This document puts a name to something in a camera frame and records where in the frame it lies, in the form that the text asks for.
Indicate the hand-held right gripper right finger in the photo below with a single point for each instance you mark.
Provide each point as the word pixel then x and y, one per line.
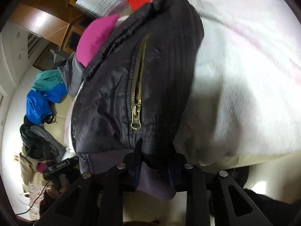
pixel 178 167

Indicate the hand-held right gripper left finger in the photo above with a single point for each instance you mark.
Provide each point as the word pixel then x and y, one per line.
pixel 134 160

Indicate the black puffer jacket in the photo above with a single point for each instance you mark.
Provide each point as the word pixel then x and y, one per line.
pixel 112 98

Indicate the person's left forearm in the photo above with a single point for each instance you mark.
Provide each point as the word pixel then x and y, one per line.
pixel 49 202

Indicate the magenta cloth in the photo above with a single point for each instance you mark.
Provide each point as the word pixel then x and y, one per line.
pixel 42 167

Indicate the heart printed cloth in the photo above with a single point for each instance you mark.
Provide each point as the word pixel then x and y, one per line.
pixel 35 193

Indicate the shiny black jacket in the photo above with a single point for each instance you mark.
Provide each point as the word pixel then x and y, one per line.
pixel 30 141

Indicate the beige sofa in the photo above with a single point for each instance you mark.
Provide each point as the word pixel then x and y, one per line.
pixel 60 115

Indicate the blue jacket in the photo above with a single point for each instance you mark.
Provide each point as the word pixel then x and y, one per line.
pixel 37 103

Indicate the teal jacket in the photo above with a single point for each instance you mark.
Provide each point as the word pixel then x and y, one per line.
pixel 47 78

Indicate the white fleece blanket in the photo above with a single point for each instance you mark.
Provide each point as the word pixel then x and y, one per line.
pixel 247 75

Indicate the pink pillow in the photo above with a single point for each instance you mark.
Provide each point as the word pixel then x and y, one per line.
pixel 94 37

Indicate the wooden column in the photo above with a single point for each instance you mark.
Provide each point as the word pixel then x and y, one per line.
pixel 47 21

